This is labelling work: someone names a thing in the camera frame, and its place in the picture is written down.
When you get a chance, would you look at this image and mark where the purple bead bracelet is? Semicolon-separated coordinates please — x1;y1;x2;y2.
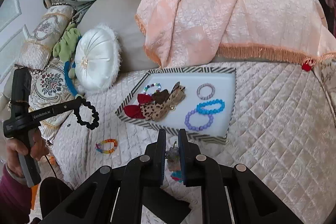
184;109;214;132

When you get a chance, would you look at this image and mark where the leopard print ribbon bow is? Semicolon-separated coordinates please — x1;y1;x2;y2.
140;82;186;122

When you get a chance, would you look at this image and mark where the red ribbon bow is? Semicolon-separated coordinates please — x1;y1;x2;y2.
123;93;153;119

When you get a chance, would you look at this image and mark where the brown scrunchie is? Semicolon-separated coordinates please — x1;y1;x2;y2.
151;89;170;104

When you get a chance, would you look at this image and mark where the orange rainbow bead bracelet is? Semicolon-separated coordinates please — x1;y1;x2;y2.
94;138;119;154

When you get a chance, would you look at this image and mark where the blue bead bracelet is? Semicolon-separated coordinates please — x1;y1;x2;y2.
196;98;226;115

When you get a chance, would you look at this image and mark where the black bead bracelet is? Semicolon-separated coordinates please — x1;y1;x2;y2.
73;97;100;131

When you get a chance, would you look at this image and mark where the grey beaded spiral bracelet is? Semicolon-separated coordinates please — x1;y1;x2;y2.
196;82;216;101

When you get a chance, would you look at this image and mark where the multicolour bead bracelet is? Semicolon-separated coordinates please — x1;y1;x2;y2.
142;82;162;96

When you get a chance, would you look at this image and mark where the maroon sleeve forearm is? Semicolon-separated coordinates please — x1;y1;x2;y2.
0;164;32;223

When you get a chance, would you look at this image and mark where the striped white jewelry tray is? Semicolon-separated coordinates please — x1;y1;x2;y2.
116;67;236;144

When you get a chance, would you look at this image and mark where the person's left hand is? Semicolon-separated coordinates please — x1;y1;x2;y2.
6;128;50;178

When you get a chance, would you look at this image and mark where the embroidered floral square pillow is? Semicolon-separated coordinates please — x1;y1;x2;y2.
29;58;74;144

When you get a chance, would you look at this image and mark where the embroidered cream bolster pillow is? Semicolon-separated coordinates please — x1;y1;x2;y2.
15;5;74;71

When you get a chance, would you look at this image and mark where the green and blue plush toy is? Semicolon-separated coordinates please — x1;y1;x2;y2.
52;23;81;98

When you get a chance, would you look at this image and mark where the quilted beige bedspread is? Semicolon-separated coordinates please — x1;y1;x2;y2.
52;62;335;223

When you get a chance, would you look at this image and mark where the round white satin cushion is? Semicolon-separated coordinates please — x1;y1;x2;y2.
75;24;121;93

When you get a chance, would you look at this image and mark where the peach fringed blanket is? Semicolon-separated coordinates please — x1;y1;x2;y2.
135;0;335;68

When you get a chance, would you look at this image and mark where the floral beige bed cover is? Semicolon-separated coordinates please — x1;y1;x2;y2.
313;59;336;121

